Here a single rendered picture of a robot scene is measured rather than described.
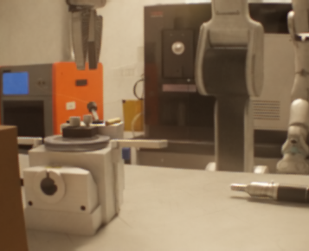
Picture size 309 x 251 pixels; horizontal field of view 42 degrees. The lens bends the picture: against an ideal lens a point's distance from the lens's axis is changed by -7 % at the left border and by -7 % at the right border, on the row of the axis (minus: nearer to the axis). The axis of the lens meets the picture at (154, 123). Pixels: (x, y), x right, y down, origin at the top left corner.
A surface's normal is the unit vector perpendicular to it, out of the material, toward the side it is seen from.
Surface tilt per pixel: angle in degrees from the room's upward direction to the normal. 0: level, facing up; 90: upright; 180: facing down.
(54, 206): 90
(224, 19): 102
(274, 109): 90
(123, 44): 90
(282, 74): 90
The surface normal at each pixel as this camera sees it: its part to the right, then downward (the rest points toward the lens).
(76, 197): -0.14, 0.12
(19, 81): -0.36, 0.11
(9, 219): 0.92, 0.04
